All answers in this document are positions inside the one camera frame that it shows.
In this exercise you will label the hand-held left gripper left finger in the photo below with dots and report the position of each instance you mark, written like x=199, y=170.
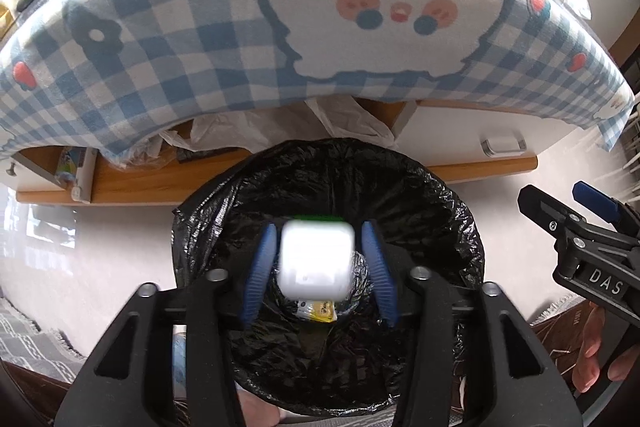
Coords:
x=257, y=277

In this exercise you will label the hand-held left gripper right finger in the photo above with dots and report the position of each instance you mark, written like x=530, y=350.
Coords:
x=380, y=277

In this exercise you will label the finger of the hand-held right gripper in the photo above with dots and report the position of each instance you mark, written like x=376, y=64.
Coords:
x=542, y=212
x=595, y=202

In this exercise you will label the white box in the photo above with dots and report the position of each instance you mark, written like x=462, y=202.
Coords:
x=315, y=262

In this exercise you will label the black trash bag bin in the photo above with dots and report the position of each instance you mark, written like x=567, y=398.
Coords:
x=430, y=227

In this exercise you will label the person's right hand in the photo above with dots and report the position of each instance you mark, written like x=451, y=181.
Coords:
x=590, y=342

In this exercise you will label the yellow snack wrapper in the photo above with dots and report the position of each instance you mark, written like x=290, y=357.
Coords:
x=315, y=311

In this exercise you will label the brown patterned rug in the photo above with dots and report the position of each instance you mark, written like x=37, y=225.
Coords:
x=565, y=342

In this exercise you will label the white plastic bag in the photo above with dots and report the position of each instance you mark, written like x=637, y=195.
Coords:
x=350, y=119
x=225, y=132

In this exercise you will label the wooden table shelf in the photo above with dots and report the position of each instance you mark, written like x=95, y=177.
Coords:
x=140, y=177

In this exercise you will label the colourful snack packet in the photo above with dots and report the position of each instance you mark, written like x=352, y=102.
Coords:
x=67, y=164

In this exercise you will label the grey patterned rug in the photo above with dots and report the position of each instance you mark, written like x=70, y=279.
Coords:
x=30, y=337

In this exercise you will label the blue checkered printed tablecloth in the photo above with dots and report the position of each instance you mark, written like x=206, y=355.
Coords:
x=200, y=32

